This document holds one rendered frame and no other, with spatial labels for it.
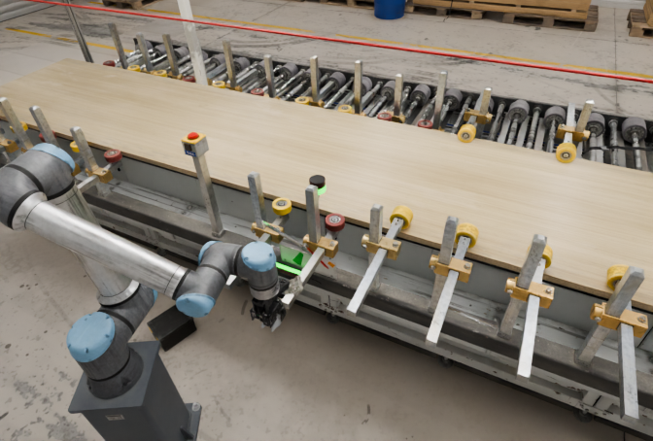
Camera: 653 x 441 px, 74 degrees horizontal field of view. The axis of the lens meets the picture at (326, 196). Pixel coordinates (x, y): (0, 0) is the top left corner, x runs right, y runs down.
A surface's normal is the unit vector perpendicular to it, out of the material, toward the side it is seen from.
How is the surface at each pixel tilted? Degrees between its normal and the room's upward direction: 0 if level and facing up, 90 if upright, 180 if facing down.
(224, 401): 0
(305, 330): 0
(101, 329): 5
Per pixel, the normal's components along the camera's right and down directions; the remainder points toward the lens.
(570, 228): -0.04, -0.77
